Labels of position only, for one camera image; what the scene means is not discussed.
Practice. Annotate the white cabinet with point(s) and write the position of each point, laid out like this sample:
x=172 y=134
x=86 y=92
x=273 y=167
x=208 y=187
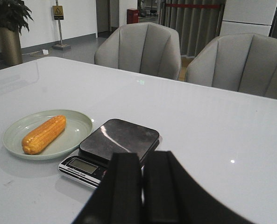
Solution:
x=248 y=16

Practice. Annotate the black digital kitchen scale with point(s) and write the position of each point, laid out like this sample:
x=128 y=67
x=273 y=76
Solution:
x=89 y=162

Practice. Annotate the grey upholstered chair right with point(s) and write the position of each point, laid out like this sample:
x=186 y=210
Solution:
x=244 y=63

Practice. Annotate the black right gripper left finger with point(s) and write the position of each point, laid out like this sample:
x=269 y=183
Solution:
x=118 y=198

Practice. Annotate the yellow caution sign stand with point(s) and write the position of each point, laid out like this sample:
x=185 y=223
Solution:
x=58 y=16

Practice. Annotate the orange corn cob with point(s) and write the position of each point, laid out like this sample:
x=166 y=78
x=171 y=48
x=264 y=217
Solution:
x=39 y=138

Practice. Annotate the grey upholstered chair left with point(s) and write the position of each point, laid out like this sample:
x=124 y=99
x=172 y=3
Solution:
x=147 y=48

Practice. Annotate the grey upholstered chair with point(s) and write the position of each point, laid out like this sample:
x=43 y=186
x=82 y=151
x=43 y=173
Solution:
x=147 y=48
x=244 y=63

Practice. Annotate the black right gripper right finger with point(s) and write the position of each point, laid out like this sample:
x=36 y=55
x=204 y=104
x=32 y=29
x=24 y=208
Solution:
x=172 y=196

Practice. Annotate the red trash bin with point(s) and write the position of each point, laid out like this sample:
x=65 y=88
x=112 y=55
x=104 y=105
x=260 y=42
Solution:
x=132 y=16

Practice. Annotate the pale green round plate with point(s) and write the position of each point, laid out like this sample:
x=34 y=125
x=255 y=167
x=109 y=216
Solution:
x=78 y=127

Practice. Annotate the red barrier tape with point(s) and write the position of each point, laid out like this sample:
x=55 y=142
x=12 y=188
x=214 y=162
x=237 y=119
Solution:
x=206 y=6

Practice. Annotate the potted green plant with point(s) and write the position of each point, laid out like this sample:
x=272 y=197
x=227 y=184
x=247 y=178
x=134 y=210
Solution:
x=14 y=15

